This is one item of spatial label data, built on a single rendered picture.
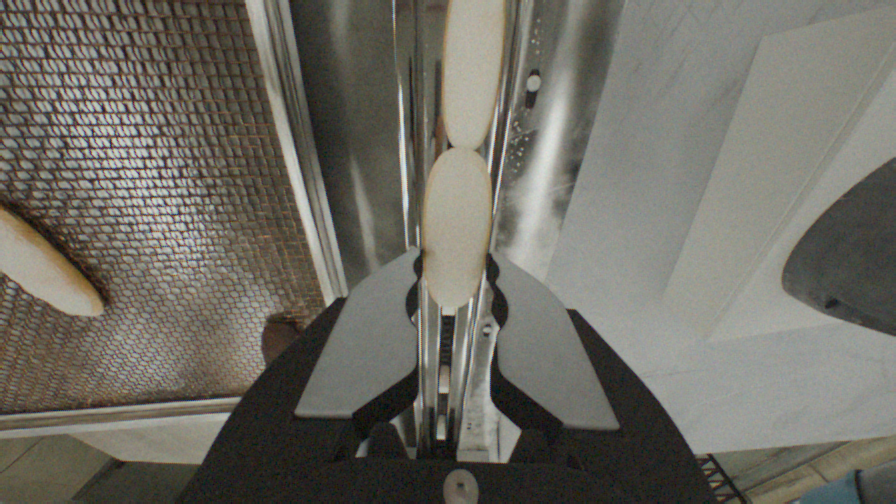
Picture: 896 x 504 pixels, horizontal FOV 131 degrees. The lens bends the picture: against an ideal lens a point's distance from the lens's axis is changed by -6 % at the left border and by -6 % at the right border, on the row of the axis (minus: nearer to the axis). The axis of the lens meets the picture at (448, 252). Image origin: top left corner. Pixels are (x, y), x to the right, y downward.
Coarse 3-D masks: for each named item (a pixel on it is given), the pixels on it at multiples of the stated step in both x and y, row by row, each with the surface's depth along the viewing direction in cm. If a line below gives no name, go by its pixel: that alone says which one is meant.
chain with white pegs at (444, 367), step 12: (444, 312) 23; (444, 324) 29; (444, 348) 31; (444, 360) 32; (444, 372) 32; (444, 384) 30; (444, 396) 36; (444, 408) 38; (444, 420) 39; (444, 432) 37
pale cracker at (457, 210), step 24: (432, 168) 11; (456, 168) 11; (480, 168) 11; (432, 192) 11; (456, 192) 11; (480, 192) 11; (432, 216) 12; (456, 216) 12; (480, 216) 12; (432, 240) 13; (456, 240) 12; (480, 240) 12; (432, 264) 13; (456, 264) 13; (480, 264) 13; (432, 288) 14; (456, 288) 14
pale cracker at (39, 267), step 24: (0, 216) 13; (0, 240) 13; (24, 240) 13; (0, 264) 14; (24, 264) 14; (48, 264) 14; (24, 288) 15; (48, 288) 15; (72, 288) 15; (72, 312) 16; (96, 312) 17
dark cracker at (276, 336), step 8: (264, 328) 20; (272, 328) 20; (280, 328) 20; (288, 328) 20; (264, 336) 20; (272, 336) 20; (280, 336) 20; (288, 336) 21; (296, 336) 21; (264, 344) 20; (272, 344) 20; (280, 344) 21; (288, 344) 21; (264, 352) 21; (272, 352) 21; (280, 352) 21; (264, 360) 22; (272, 360) 21
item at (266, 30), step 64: (0, 0) 9; (192, 0) 10; (256, 0) 10; (64, 64) 10; (256, 64) 12; (64, 128) 12; (256, 128) 13; (0, 192) 12; (64, 192) 13; (128, 192) 14; (256, 192) 15; (128, 256) 16; (192, 256) 16; (320, 256) 18; (64, 320) 17; (192, 320) 19
